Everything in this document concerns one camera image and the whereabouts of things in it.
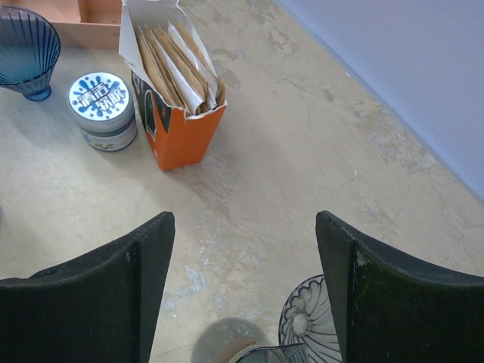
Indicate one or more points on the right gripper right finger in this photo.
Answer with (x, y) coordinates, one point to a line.
(389, 306)

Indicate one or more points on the smoky glass dripper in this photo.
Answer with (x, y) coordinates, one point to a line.
(306, 318)

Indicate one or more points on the small blue white jar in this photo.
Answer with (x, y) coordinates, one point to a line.
(103, 108)

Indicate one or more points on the clear glass carafe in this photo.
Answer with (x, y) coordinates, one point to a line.
(240, 340)

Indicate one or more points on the orange coffee filter box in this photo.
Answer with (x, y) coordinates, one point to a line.
(181, 100)

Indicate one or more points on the blue glass dripper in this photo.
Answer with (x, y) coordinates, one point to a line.
(30, 49)

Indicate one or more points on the pink plastic desk organizer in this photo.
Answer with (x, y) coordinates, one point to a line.
(87, 24)

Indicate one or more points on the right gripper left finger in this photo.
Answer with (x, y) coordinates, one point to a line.
(102, 306)

